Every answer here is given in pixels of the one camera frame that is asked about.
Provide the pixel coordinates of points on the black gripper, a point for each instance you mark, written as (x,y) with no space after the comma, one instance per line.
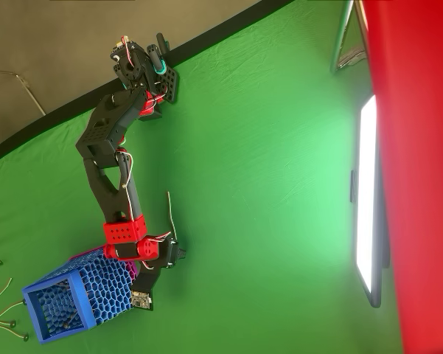
(171,251)

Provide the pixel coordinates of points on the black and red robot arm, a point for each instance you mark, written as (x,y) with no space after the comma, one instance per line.
(110,125)

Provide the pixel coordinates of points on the blue lattice basket magenta base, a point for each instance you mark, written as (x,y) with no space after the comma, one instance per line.
(103,291)

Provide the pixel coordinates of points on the green cloth with black rim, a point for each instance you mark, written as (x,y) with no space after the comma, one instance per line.
(261,184)

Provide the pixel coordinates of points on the black LED light panel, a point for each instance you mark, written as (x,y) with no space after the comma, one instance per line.
(365,184)

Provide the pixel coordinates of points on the black teal table clamp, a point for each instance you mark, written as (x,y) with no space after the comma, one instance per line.
(156,55)

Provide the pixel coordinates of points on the thin grey metal rod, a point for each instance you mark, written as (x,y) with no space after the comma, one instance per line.
(29,92)

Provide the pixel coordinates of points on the red vertical panel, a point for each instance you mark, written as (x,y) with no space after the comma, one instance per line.
(420,147)

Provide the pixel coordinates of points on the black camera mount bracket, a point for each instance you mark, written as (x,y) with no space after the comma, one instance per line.
(147,280)

